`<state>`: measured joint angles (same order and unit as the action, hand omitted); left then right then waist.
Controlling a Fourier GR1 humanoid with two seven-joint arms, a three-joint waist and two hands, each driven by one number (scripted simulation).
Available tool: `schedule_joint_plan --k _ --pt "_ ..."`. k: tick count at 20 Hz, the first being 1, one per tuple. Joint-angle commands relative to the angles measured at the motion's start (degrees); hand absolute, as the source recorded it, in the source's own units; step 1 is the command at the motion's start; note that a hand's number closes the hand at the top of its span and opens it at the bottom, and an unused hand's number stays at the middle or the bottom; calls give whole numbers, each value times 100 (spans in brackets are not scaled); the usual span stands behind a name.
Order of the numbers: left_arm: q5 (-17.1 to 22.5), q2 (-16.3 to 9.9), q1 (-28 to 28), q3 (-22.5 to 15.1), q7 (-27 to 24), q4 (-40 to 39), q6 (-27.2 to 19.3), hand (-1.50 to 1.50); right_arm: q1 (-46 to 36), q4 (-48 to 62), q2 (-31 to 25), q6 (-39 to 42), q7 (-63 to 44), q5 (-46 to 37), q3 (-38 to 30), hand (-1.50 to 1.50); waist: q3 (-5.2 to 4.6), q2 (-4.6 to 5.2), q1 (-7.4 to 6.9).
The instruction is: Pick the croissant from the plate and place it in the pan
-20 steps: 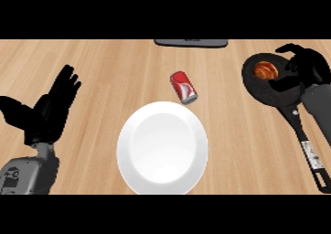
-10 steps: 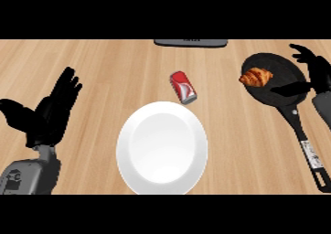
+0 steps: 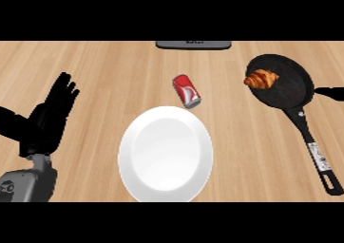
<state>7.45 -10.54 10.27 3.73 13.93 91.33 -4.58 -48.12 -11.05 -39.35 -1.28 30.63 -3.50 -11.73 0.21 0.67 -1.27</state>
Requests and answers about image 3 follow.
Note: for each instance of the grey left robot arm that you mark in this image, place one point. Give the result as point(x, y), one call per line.
point(31, 183)

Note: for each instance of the dark grey appliance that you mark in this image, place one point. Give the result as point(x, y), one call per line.
point(193, 45)

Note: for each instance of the white oval plate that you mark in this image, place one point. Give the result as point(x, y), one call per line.
point(165, 155)

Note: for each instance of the golden brown croissant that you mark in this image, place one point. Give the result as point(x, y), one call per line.
point(261, 79)

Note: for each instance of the black frying pan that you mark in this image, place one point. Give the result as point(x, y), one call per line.
point(283, 85)

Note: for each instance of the red soda can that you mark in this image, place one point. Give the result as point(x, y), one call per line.
point(186, 90)

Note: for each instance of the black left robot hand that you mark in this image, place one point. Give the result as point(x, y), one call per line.
point(47, 117)

